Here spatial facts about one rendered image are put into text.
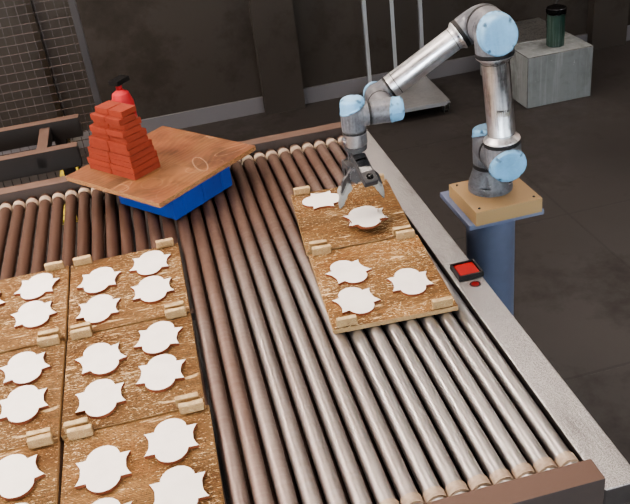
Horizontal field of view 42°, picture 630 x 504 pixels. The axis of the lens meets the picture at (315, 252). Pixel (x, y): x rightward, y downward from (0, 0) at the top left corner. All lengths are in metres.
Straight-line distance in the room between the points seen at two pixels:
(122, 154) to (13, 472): 1.34
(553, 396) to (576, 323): 1.79
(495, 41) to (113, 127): 1.33
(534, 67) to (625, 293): 2.30
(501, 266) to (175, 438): 1.46
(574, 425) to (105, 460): 1.06
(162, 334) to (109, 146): 0.95
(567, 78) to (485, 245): 3.24
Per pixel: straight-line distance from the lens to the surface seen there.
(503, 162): 2.66
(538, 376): 2.10
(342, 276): 2.43
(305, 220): 2.77
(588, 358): 3.64
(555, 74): 6.00
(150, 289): 2.54
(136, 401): 2.14
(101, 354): 2.32
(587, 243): 4.40
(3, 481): 2.06
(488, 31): 2.51
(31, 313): 2.59
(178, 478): 1.90
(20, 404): 2.25
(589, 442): 1.95
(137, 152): 3.01
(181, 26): 6.07
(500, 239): 2.94
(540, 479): 1.81
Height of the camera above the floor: 2.27
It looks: 31 degrees down
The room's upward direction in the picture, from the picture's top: 7 degrees counter-clockwise
